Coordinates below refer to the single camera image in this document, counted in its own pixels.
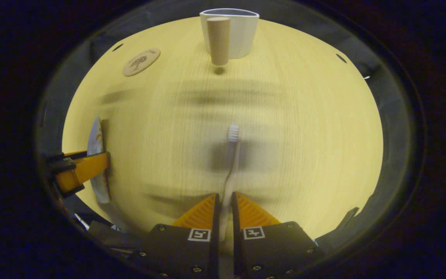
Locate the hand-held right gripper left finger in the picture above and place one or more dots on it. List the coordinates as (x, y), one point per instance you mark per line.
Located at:
(216, 221)

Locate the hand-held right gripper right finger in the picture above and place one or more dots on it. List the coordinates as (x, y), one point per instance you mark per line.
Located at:
(235, 221)

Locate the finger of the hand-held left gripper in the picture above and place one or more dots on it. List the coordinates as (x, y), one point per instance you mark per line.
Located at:
(87, 168)

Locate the white toothpaste tube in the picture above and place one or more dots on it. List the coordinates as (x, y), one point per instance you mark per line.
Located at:
(96, 139)

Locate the beige toothbrush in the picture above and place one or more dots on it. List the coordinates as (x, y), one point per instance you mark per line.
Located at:
(233, 155)

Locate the round wooden coaster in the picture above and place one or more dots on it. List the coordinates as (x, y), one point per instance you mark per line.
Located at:
(141, 62)

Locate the light wooden desktop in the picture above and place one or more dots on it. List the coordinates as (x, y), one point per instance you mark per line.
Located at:
(304, 135)

